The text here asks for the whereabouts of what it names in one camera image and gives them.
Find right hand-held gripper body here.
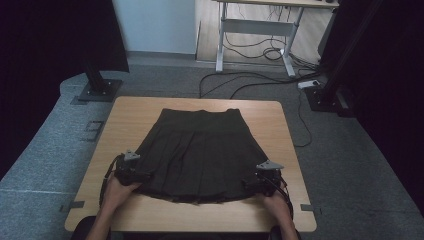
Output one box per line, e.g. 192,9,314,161
252,160,285,198

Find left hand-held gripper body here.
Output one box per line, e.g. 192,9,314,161
114,150,151,187

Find black pleated skirt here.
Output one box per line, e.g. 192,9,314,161
132,108,270,205

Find person's right hand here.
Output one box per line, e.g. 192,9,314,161
259,190,294,222

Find person's left hand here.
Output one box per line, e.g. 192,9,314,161
100,174,143,215

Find left black stand base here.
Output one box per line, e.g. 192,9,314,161
77,59,124,103

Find white power strip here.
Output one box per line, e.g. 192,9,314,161
297,79,321,90

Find black metal stand with base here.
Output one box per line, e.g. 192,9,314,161
303,0,384,116

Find black curtain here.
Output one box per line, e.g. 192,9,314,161
318,0,424,216
0,0,130,179

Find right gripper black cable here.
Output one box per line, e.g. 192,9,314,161
263,172,295,221

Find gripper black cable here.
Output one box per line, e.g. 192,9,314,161
98,154,125,208
263,172,295,221

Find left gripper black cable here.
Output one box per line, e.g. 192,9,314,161
98,154,125,208

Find thin black floor cable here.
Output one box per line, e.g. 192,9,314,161
293,89,314,149

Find long black floor cable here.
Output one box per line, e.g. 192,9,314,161
198,70,319,100

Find coiled black cables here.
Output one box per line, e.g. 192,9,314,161
223,31,292,62

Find white metal desk frame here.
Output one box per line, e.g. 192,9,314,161
213,0,340,78

